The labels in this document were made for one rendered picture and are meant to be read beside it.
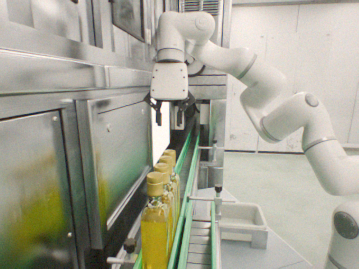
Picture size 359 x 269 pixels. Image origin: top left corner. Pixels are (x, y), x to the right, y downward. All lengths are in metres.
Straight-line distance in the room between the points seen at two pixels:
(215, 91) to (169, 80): 0.97
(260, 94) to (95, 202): 0.53
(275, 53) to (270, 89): 3.78
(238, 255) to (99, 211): 0.56
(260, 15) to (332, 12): 1.23
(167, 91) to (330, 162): 0.44
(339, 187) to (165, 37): 0.56
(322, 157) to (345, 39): 4.79
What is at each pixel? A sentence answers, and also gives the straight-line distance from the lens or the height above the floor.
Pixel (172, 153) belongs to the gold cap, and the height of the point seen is 1.16.
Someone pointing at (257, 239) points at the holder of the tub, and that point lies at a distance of 0.97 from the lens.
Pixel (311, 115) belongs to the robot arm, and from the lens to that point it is 0.68.
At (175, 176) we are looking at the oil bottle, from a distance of 0.67.
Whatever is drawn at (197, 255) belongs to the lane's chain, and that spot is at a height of 0.88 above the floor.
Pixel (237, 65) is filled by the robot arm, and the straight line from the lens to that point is 0.68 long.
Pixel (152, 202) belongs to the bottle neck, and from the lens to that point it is 0.51.
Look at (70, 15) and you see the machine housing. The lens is 0.56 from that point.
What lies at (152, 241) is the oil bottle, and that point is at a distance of 0.54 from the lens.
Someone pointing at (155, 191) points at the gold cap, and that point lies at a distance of 0.49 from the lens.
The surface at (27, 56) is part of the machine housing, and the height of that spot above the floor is 1.39.
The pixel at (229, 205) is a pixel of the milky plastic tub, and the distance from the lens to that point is 1.06.
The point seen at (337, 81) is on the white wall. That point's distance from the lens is 5.34.
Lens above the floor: 1.35
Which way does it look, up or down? 14 degrees down
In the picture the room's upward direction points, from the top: straight up
